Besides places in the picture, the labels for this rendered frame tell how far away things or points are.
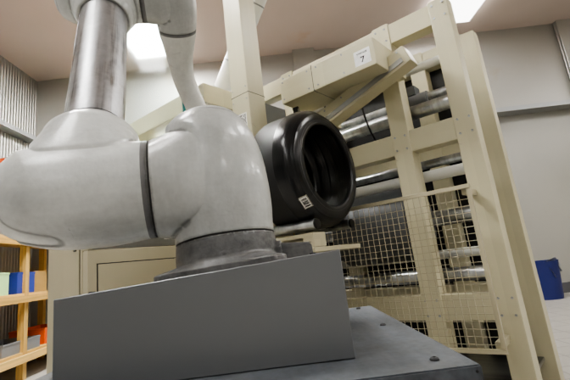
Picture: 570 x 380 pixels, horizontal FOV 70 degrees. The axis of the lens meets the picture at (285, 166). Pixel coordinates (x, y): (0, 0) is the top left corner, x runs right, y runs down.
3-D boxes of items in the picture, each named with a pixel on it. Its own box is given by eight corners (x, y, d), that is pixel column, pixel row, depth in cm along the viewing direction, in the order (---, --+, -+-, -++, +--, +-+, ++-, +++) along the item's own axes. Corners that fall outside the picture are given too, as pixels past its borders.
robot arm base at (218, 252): (316, 257, 53) (309, 216, 55) (150, 287, 53) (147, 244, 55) (313, 265, 71) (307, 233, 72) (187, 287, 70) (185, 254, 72)
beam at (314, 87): (281, 104, 231) (278, 81, 235) (307, 114, 251) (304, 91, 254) (377, 63, 194) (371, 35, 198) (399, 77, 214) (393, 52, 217)
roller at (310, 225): (256, 241, 189) (253, 231, 188) (262, 237, 192) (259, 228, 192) (316, 230, 167) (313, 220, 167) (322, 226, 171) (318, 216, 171)
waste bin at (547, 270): (558, 294, 486) (548, 255, 497) (579, 297, 451) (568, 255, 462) (526, 298, 486) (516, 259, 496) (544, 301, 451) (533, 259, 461)
